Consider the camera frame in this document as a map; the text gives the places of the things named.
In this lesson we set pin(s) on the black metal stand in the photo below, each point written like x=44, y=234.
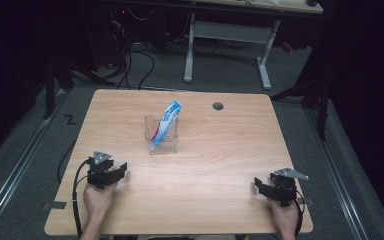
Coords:
x=56, y=80
x=316, y=96

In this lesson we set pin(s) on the clear plastic container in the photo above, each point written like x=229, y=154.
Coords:
x=170, y=146

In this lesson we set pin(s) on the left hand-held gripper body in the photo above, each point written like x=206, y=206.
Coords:
x=100, y=173

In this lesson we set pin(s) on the dark round table grommet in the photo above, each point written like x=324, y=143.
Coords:
x=218, y=106

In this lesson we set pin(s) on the person's right hand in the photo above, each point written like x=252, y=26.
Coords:
x=285, y=218

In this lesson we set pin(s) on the black zigzag floor tape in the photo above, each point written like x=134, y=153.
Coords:
x=70, y=119

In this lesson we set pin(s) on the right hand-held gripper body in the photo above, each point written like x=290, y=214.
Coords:
x=285, y=188

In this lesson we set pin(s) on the metal floor rail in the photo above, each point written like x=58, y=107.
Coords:
x=338, y=180
x=20, y=166

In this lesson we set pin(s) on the red and blue toothpaste tube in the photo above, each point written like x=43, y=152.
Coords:
x=166, y=125

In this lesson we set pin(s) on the person's left hand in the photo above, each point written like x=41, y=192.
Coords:
x=98, y=200

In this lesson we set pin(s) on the small red object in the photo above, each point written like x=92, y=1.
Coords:
x=287, y=47

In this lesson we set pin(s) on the white-framed wooden desk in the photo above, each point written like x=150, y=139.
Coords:
x=230, y=31

